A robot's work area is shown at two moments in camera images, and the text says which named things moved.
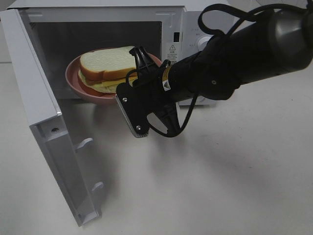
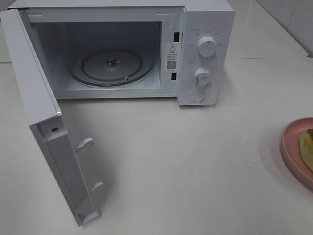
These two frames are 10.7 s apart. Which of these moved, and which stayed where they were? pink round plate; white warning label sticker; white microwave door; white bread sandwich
Moved: pink round plate; white bread sandwich
Stayed: white microwave door; white warning label sticker
